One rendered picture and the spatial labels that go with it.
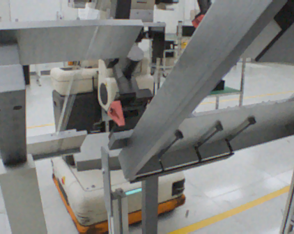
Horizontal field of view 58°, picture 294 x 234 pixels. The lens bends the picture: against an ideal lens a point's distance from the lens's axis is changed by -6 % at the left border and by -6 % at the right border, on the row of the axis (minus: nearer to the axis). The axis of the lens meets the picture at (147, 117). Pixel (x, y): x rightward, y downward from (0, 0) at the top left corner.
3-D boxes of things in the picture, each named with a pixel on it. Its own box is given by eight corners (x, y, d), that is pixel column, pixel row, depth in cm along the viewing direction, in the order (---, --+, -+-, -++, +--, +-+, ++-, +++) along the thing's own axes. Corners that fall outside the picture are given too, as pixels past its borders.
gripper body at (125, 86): (152, 94, 79) (145, 72, 82) (118, 98, 75) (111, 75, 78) (145, 106, 85) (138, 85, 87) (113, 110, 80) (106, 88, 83)
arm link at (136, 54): (126, 53, 90) (101, 54, 86) (138, 28, 81) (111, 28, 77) (138, 83, 86) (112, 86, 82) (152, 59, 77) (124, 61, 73)
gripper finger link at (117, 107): (145, 122, 74) (135, 92, 77) (119, 126, 71) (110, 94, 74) (138, 133, 80) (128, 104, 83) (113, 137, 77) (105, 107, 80)
